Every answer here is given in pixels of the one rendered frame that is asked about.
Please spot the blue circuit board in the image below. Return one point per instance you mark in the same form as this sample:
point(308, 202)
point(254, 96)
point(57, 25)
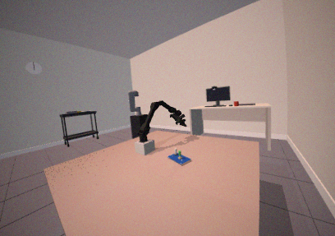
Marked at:
point(178, 157)

